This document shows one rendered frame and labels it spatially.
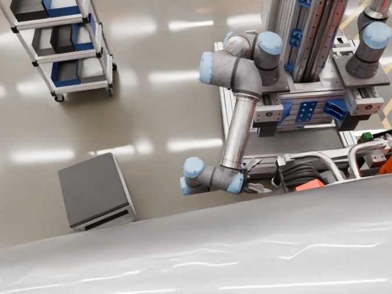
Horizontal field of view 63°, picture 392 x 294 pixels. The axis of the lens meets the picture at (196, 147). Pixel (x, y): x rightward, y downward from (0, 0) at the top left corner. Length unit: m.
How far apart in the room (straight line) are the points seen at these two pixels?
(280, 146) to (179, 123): 0.84
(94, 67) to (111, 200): 1.36
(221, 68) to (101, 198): 1.11
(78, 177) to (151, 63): 1.45
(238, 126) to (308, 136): 1.20
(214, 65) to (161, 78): 1.78
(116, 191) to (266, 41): 1.15
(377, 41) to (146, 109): 1.74
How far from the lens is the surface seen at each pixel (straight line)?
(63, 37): 2.73
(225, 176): 1.14
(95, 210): 1.91
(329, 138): 2.32
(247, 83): 1.15
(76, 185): 2.03
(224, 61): 1.18
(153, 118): 2.62
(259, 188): 1.28
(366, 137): 1.80
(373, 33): 1.73
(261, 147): 2.17
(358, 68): 1.81
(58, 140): 2.74
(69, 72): 2.96
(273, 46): 1.54
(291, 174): 1.15
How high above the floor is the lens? 1.98
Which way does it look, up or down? 55 degrees down
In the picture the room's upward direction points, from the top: 5 degrees counter-clockwise
